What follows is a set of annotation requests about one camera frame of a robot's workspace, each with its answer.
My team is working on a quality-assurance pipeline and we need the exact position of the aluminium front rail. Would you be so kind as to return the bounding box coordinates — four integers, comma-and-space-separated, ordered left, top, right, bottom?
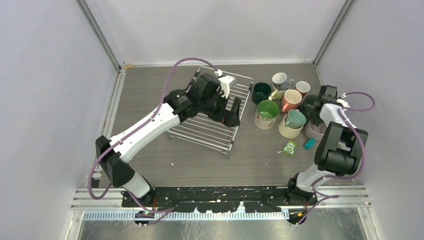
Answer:
71, 185, 372, 222

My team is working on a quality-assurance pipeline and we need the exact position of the cream mug back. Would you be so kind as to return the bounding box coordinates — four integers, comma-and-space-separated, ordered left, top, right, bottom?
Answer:
278, 114, 304, 139

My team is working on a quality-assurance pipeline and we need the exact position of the small sage green cup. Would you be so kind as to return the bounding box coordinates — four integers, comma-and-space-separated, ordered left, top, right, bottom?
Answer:
284, 109, 307, 129

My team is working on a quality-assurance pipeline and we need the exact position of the dark teal mug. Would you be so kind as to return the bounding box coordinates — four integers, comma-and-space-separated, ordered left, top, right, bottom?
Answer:
251, 82, 272, 105

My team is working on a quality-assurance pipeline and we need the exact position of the cream mug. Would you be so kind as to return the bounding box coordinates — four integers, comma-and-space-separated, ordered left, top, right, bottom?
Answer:
278, 114, 304, 139
253, 100, 281, 130

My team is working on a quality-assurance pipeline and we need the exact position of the metal wire dish rack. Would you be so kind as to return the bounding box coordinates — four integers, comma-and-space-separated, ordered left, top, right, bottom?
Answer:
167, 71, 254, 155

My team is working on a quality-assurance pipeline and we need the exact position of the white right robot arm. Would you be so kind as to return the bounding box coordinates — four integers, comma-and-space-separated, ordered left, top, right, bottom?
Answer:
285, 85, 369, 205

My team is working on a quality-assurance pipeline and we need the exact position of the teal toy block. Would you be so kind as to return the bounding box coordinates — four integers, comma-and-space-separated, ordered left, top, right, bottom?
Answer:
303, 138, 316, 150

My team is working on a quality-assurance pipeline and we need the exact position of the mauve pink mug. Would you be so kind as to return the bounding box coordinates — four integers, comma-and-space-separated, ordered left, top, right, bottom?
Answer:
304, 121, 327, 142

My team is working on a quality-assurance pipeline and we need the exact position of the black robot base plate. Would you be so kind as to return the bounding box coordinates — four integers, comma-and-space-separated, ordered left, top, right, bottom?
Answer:
121, 185, 318, 213

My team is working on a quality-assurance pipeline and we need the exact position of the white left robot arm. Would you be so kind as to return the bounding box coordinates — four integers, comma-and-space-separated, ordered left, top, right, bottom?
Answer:
95, 73, 241, 207

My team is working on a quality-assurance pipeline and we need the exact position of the light green mug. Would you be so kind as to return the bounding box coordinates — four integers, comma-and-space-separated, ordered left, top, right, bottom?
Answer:
268, 86, 286, 101

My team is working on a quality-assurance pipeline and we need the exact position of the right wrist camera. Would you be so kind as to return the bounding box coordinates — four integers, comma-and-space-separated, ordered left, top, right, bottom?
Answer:
336, 93, 350, 109

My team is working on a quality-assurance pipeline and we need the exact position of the cream mug front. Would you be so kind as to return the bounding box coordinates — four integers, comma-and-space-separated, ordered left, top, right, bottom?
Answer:
253, 100, 281, 130

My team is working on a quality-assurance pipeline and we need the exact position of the green toy monster block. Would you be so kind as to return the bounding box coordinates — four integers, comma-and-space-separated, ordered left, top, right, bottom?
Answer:
282, 139, 297, 157

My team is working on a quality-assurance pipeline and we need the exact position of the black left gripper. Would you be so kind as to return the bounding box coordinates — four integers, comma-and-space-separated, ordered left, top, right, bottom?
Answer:
200, 90, 241, 128

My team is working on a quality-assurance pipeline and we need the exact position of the small blue grey cup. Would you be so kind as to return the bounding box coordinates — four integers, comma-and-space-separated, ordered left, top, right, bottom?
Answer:
271, 72, 295, 91

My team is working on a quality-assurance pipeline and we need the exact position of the salmon pink mug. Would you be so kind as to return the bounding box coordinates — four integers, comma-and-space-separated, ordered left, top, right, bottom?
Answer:
281, 89, 303, 113

